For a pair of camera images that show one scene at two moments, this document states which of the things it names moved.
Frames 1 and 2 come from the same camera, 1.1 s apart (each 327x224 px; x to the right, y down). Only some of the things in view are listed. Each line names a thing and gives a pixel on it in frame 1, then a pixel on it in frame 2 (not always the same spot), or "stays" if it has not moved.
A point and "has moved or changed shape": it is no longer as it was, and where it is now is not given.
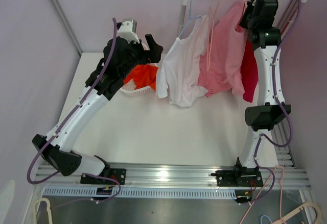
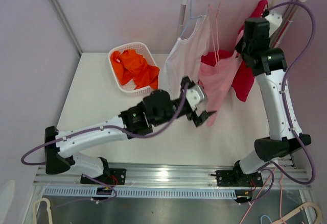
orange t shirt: (143, 75) stays
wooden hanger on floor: (319, 219) stays
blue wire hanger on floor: (264, 215) stays
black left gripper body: (142, 56) -> (191, 115)
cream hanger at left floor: (48, 208) stays
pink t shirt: (223, 64) has moved or changed shape
